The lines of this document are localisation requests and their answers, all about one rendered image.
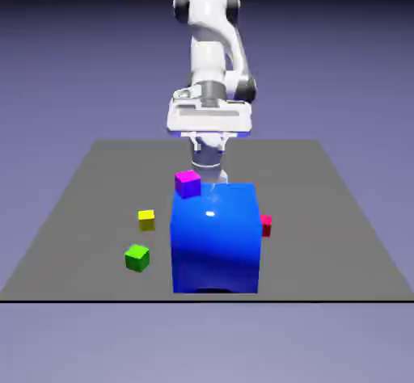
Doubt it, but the small green cube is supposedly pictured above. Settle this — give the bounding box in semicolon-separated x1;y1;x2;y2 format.
124;243;151;273

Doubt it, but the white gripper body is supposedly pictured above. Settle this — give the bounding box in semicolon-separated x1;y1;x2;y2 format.
166;97;254;139

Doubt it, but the small yellow cube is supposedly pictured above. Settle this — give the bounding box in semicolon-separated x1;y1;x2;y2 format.
137;208;156;233

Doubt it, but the small magenta cube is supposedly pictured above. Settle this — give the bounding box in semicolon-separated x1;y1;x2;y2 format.
174;169;202;200

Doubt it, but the large blue box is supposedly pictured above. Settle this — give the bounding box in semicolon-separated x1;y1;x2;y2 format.
170;182;263;295

